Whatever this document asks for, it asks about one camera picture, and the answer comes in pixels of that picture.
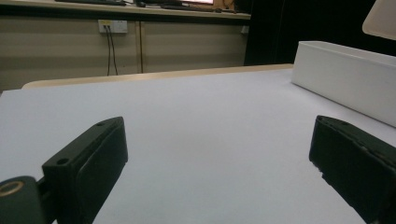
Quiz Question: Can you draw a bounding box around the white screen monitor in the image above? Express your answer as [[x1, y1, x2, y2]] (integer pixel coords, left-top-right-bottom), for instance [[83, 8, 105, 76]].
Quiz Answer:
[[183, 0, 215, 6]]

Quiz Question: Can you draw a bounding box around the long wooden counter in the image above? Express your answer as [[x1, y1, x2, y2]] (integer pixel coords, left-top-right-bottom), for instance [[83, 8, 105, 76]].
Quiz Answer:
[[0, 0, 252, 91]]

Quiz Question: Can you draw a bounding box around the black keyboard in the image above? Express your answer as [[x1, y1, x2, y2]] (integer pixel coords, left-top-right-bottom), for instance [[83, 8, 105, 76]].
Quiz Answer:
[[160, 3, 222, 14], [55, 0, 127, 7]]

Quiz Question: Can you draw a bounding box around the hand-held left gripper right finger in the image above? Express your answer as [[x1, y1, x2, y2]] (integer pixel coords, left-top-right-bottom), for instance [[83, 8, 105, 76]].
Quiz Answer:
[[308, 115, 396, 224]]

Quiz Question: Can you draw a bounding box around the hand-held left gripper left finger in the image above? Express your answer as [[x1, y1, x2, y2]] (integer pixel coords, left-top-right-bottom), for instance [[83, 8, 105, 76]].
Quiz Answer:
[[41, 116, 129, 224]]

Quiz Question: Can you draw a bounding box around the black curtain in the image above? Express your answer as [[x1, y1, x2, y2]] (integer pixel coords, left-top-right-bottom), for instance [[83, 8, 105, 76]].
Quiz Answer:
[[244, 0, 396, 66]]

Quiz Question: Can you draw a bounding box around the black cable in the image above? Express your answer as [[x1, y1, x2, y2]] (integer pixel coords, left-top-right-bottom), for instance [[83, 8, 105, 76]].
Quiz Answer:
[[106, 26, 111, 77], [109, 26, 120, 77]]

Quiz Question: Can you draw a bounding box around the white plastic storage bin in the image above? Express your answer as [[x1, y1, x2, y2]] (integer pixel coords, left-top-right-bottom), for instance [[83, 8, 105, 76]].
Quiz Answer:
[[291, 40, 396, 129]]

